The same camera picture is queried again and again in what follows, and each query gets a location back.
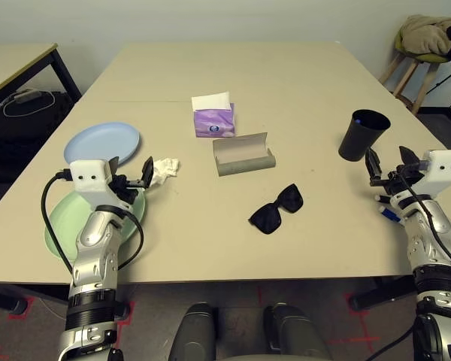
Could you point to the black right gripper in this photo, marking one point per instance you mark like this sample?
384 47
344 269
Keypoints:
398 182

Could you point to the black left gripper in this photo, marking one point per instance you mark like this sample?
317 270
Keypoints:
124 190

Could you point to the white tissue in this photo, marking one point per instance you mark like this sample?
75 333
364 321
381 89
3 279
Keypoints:
167 167

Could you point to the blue cap whiteboard marker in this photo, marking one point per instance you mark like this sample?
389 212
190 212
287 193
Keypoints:
392 216

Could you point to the light green plate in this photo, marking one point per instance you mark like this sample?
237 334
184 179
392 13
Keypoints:
65 225

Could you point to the grey glasses case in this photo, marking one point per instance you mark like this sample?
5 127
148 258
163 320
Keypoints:
244 165

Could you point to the black sunglasses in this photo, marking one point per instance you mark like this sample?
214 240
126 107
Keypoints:
270 222

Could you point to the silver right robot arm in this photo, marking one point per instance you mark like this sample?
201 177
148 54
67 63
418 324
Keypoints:
432 240

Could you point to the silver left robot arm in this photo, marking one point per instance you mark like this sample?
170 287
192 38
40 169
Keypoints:
94 244

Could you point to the black cup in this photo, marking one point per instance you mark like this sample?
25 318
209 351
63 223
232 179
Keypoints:
355 144

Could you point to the light blue plate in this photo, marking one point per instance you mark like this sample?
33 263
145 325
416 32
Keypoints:
97 141

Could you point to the wooden stool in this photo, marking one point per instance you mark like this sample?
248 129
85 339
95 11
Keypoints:
406 75

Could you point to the purple tissue pack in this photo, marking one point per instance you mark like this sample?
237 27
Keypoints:
214 120

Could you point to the black tripod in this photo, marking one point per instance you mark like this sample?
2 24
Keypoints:
445 80

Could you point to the black bag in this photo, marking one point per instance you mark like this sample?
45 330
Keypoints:
22 135

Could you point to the grey power adapter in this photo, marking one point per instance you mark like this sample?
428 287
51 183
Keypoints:
25 97

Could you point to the beige jacket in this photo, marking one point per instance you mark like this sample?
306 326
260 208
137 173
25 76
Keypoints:
424 35

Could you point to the dark grey left robot leg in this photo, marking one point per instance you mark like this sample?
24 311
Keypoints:
193 331

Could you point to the dark grey robot leg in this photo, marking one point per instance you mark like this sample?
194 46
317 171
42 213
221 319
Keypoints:
293 331
193 331

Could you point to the dark grey right robot leg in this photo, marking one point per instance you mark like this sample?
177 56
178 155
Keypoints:
293 331

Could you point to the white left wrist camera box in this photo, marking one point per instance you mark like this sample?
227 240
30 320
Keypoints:
90 176

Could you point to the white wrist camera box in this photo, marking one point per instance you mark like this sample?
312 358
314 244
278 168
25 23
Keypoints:
90 176
443 169

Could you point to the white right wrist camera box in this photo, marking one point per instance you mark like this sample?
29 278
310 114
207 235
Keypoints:
443 169

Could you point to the beige side table black frame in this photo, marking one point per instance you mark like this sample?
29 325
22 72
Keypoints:
15 64

